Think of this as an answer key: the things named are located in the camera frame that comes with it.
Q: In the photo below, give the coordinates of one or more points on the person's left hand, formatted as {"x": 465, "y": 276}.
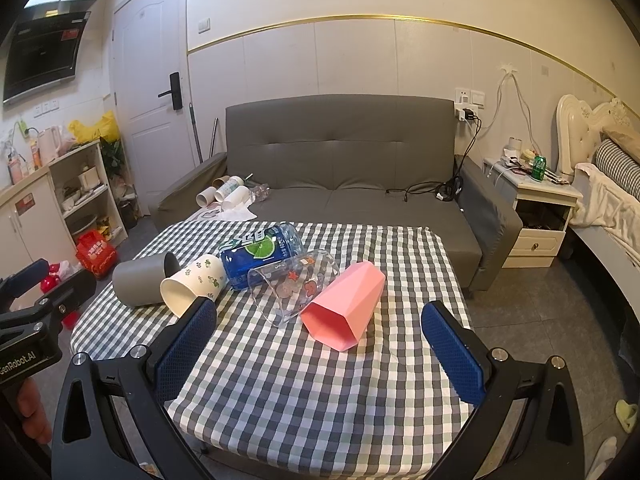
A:
{"x": 37, "y": 415}

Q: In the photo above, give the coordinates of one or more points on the white light switch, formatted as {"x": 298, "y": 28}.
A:
{"x": 203, "y": 25}

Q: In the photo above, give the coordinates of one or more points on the white blanket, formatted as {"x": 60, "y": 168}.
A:
{"x": 600, "y": 200}

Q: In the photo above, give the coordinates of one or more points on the white kitchen counter cabinet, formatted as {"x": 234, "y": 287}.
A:
{"x": 30, "y": 215}

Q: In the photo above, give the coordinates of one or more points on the yellow plastic bag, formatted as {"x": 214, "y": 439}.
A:
{"x": 92, "y": 127}

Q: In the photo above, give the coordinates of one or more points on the white bed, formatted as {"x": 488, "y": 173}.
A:
{"x": 572, "y": 125}

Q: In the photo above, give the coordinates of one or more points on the black charger plug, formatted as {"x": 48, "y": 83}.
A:
{"x": 470, "y": 115}

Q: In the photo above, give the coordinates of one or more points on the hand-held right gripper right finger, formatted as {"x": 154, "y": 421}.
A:
{"x": 452, "y": 360}

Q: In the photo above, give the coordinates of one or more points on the green plant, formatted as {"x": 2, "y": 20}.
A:
{"x": 114, "y": 155}

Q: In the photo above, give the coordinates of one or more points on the white door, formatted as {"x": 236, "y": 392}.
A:
{"x": 145, "y": 50}

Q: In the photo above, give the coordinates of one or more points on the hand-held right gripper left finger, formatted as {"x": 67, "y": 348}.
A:
{"x": 182, "y": 352}

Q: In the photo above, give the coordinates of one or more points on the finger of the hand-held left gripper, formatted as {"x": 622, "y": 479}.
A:
{"x": 22, "y": 280}
{"x": 70, "y": 292}

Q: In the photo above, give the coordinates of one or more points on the checked tablecloth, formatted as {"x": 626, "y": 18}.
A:
{"x": 300, "y": 400}

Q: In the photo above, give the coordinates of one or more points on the black range hood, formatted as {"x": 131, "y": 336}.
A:
{"x": 42, "y": 55}

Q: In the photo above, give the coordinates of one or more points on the pink faceted cup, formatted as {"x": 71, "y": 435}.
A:
{"x": 345, "y": 305}

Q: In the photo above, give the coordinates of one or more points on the blue labelled plastic bottle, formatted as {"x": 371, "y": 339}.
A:
{"x": 260, "y": 255}

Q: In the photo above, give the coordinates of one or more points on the pink kettle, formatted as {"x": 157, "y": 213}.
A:
{"x": 50, "y": 145}

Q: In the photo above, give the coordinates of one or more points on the clear cup with cartoon print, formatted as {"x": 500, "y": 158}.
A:
{"x": 287, "y": 290}

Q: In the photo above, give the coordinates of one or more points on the green can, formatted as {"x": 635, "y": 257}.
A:
{"x": 539, "y": 169}

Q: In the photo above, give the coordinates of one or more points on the white cup with leaf print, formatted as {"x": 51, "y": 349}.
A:
{"x": 195, "y": 280}

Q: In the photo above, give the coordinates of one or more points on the printed paper cup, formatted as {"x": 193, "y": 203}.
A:
{"x": 229, "y": 187}

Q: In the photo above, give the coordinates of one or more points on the grey sofa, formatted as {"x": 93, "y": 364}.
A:
{"x": 340, "y": 160}

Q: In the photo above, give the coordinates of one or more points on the white paper cup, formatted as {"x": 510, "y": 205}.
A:
{"x": 236, "y": 198}
{"x": 206, "y": 196}

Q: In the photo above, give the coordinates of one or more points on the white wall socket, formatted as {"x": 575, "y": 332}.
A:
{"x": 472, "y": 97}

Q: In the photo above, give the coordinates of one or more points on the grey cup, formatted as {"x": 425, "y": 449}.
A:
{"x": 137, "y": 280}

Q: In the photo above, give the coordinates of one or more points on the green slipper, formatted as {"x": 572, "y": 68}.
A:
{"x": 626, "y": 415}

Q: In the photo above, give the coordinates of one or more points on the mop pole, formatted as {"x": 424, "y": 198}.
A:
{"x": 195, "y": 132}

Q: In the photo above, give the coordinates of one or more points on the white nightstand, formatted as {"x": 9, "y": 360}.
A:
{"x": 537, "y": 210}

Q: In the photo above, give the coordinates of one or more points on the white open shelf unit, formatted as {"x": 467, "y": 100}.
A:
{"x": 80, "y": 195}

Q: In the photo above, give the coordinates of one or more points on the plaid pillow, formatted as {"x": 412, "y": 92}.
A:
{"x": 620, "y": 162}

